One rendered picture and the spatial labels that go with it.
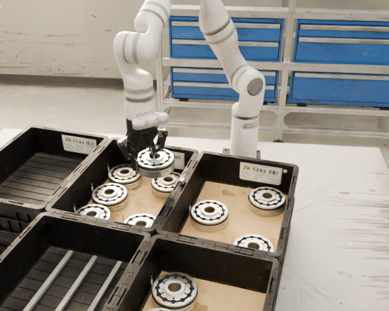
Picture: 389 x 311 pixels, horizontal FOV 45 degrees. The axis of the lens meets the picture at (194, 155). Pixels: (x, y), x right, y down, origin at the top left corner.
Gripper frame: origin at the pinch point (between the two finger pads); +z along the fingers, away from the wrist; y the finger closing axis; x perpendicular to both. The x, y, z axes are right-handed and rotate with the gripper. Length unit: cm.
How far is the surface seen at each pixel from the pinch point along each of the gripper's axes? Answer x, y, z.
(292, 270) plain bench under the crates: 28, -31, 30
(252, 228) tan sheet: 19.4, -22.5, 17.2
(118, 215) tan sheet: -3.4, 7.4, 17.2
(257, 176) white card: 5.0, -33.7, 12.6
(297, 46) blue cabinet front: -122, -157, 30
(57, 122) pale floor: -235, -24, 101
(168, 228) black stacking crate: 15.7, 1.0, 10.2
